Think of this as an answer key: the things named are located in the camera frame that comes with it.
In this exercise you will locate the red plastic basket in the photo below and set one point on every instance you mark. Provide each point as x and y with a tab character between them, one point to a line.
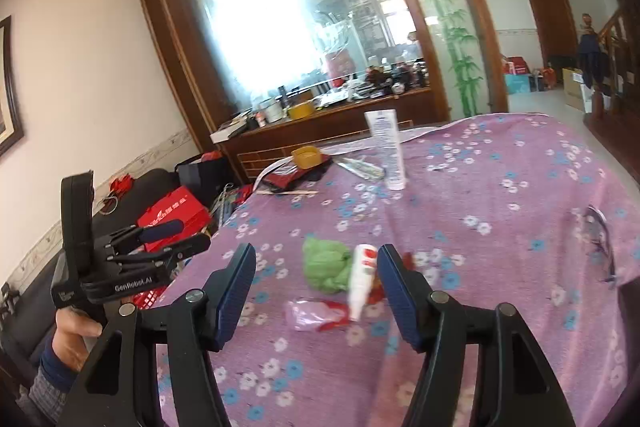
150	298

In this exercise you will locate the purple floral tablecloth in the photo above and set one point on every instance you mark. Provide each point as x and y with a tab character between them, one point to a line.
490	207

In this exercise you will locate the red-brown snack wrapper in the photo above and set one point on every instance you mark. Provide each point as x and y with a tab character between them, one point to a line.
409	262

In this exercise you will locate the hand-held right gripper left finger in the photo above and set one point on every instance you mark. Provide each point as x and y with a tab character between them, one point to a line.
235	297

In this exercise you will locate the yellow plastic bowl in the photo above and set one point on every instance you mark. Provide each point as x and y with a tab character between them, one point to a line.
305	157

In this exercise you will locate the dark red pouch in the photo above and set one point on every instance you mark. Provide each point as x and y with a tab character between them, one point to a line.
295	177

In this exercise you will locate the crumpled green plastic bag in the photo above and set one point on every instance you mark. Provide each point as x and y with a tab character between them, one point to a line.
325	267

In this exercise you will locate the dark framed wall picture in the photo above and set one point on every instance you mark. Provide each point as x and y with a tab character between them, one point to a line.
7	117

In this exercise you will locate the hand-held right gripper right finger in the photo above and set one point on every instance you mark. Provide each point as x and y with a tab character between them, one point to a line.
395	292

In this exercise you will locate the small red gift box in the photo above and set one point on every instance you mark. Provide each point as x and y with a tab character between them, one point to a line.
515	64

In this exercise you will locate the red ornament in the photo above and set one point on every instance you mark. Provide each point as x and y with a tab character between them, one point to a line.
121	185

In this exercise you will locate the red cardboard box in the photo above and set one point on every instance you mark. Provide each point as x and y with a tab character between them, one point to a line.
175	207

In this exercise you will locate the person's left hand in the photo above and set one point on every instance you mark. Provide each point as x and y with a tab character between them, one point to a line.
70	332

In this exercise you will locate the etched glass partition wooden frame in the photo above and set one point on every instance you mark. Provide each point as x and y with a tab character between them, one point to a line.
250	22

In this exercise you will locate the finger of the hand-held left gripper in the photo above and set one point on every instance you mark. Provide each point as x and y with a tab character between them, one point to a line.
185	249
160	229

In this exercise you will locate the yellow container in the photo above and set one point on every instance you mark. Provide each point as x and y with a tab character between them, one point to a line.
300	111

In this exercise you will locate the wooden sideboard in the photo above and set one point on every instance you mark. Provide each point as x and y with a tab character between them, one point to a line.
350	122

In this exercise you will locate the metal pot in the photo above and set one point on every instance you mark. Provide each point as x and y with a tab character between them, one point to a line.
270	111

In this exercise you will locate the wooden door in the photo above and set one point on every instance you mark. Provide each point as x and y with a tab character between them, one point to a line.
547	17

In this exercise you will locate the dark hanging jacket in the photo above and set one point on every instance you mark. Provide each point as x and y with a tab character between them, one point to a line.
592	57

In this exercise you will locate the clear straw packets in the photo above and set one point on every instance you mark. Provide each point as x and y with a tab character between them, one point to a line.
362	168

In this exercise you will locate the teal box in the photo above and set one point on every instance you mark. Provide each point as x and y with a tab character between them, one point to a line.
519	84

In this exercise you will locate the person's left forearm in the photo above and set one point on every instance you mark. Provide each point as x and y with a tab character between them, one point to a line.
45	387

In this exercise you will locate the small white bottle red label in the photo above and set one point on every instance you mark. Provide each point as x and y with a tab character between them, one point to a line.
362	279

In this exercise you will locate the black bag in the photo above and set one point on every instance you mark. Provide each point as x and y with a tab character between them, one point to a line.
202	177

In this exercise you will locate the wooden stair railing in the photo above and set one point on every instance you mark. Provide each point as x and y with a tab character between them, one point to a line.
620	57

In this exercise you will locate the white lotion tube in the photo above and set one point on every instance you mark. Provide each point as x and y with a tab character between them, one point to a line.
390	147

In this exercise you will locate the brown cardboard box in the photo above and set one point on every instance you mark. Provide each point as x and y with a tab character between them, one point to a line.
575	89

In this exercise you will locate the eyeglasses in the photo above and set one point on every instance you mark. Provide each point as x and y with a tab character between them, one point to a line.
602	227

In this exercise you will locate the wooden stick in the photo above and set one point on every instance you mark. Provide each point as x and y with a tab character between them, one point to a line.
287	193

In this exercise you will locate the red and clear plastic wrapper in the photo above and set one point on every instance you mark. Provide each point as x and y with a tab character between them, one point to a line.
312	314

